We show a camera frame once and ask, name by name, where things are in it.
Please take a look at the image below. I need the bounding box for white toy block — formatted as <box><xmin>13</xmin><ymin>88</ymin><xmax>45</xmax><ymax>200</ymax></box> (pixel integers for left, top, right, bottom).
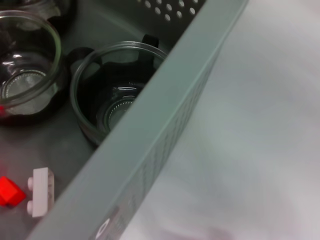
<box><xmin>26</xmin><ymin>167</ymin><xmax>56</xmax><ymax>218</ymax></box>

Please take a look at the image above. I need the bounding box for coral red toy block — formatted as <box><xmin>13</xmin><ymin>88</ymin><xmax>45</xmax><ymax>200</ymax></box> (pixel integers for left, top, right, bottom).
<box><xmin>0</xmin><ymin>175</ymin><xmax>27</xmax><ymax>209</ymax></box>

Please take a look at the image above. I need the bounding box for grey perforated storage basket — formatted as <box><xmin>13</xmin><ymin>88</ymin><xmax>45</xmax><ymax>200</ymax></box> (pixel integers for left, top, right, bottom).
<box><xmin>0</xmin><ymin>0</ymin><xmax>251</xmax><ymax>240</ymax></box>

